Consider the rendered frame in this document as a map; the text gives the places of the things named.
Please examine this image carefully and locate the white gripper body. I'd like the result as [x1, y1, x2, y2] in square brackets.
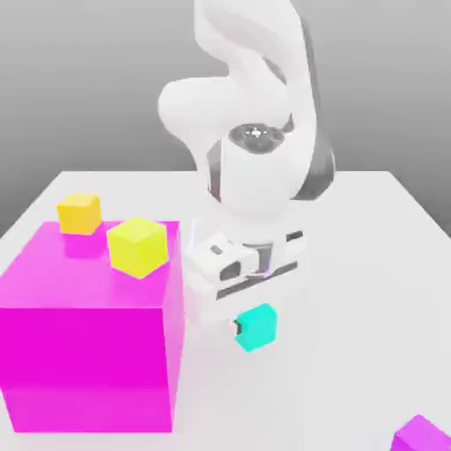
[184, 262, 300, 329]

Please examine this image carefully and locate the small turquoise cube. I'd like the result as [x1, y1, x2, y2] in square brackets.
[233, 302, 278, 353]

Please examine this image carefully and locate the small yellow cube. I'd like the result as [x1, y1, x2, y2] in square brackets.
[107, 217, 169, 280]

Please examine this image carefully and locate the small orange cube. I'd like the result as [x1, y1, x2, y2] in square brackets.
[56, 193, 103, 236]

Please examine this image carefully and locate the small purple cube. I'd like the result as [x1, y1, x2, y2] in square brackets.
[390, 414, 451, 451]

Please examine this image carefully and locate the large magenta box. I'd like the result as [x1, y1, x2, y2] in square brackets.
[0, 220, 186, 433]

